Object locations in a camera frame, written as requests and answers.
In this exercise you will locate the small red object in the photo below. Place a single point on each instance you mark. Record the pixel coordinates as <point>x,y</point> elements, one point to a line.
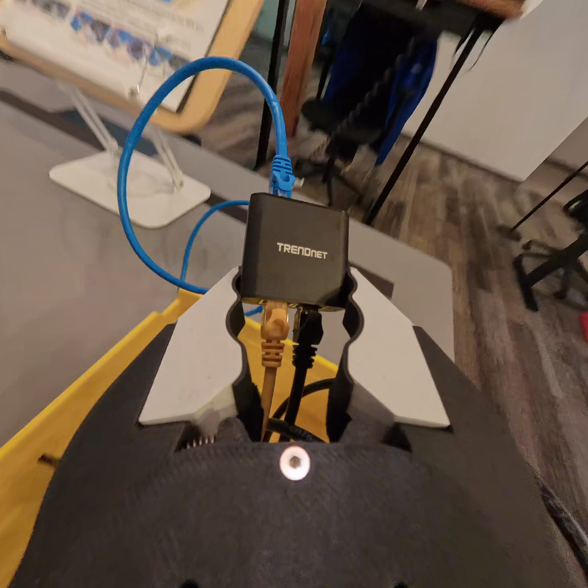
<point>583,326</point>

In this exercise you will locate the blue hanging garment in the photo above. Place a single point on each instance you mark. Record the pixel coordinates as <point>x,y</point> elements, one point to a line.
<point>409,92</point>

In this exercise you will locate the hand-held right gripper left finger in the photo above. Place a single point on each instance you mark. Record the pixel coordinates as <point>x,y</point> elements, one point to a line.
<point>193,367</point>

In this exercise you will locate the black ethernet adapter box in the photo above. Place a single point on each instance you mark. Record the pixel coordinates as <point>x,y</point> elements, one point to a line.
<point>294,250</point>

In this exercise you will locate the black metal pole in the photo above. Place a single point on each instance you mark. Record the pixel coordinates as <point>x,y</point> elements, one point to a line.
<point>272,82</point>

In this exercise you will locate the brown wooden post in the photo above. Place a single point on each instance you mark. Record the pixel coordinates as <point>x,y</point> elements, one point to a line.
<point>301,59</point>

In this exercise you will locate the black metal table leg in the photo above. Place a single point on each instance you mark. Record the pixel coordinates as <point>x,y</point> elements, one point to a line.
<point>413,147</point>

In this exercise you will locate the black chair base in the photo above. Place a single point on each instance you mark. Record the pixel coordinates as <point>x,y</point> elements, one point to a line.
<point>551,264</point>

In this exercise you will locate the yellow plastic bin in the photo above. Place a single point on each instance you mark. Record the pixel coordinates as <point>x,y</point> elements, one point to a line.
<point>92,381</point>

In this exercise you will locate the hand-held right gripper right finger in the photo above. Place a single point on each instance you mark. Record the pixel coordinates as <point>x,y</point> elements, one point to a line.
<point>395,372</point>

